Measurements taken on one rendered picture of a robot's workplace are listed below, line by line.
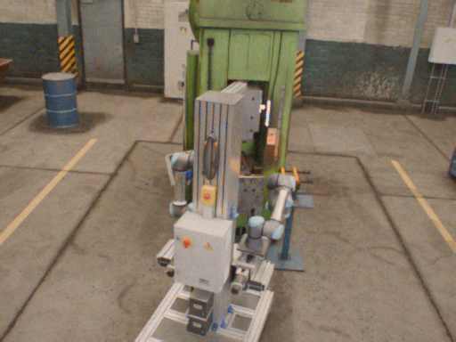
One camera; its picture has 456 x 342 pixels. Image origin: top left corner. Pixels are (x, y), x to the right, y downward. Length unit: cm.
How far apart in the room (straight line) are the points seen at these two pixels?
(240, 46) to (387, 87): 689
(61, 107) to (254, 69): 484
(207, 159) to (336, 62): 763
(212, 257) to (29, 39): 901
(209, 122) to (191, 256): 90
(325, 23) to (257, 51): 600
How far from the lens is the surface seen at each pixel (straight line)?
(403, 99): 1073
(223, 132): 265
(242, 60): 404
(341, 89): 1030
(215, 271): 291
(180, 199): 339
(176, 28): 936
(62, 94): 814
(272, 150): 437
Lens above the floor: 277
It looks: 25 degrees down
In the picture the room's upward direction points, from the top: 3 degrees clockwise
